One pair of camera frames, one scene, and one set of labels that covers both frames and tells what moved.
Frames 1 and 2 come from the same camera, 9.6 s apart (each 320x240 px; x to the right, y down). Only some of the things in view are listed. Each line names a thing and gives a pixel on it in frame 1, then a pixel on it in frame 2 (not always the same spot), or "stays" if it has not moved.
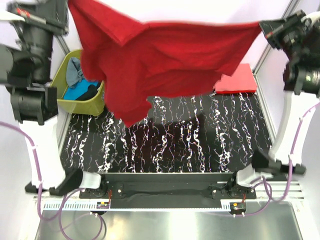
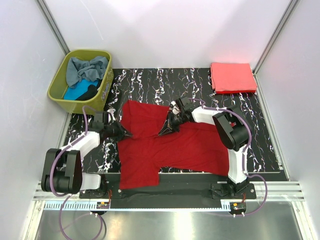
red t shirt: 132,61 to 192,147
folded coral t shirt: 242,79 stays
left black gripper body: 58,27 to 114,130
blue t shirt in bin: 73,93 stays
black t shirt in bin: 91,91 stays
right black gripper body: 291,33 to 176,120
